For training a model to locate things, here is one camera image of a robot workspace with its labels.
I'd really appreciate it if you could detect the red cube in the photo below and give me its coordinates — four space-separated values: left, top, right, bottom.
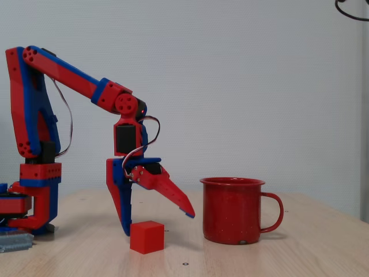
129 220 165 255

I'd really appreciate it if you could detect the red and black robot base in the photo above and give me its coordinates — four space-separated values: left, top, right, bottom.
0 182 32 232

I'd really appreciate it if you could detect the red enamel mug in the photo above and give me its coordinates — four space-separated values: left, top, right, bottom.
199 177 285 246

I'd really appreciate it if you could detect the grey metal clamp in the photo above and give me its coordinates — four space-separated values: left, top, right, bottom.
0 231 35 254

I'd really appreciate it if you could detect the thin servo cable at gripper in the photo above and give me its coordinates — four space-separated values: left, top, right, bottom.
122 115 161 180

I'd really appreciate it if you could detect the thin servo cable at upper arm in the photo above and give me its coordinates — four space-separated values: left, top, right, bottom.
51 77 73 158

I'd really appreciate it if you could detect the black hanging cable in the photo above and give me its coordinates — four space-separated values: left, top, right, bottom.
334 0 369 22

